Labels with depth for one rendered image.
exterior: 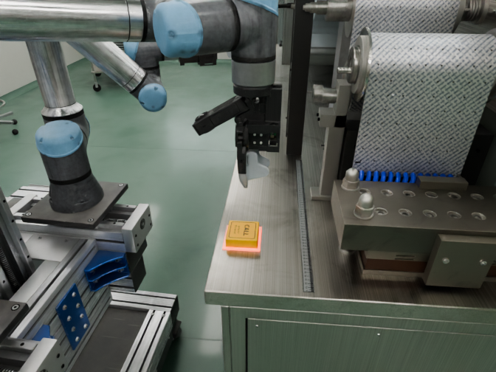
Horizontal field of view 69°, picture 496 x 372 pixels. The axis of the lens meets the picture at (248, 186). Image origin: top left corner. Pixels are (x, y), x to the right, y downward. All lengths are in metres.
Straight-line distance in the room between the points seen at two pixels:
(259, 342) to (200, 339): 0.95
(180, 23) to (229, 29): 0.07
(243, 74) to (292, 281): 0.40
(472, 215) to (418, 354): 0.31
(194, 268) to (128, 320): 0.58
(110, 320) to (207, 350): 0.43
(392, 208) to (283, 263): 0.24
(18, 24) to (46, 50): 0.53
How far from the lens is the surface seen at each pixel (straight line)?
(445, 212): 0.78
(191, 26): 0.55
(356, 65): 0.78
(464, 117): 0.86
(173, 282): 2.00
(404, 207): 0.76
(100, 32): 0.65
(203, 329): 1.79
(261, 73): 0.61
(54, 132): 1.11
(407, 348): 0.86
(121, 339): 1.57
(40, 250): 1.21
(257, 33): 0.60
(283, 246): 0.80
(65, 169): 1.10
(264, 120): 0.66
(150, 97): 1.02
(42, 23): 0.63
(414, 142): 0.85
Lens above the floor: 1.43
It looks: 32 degrees down
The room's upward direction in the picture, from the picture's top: straight up
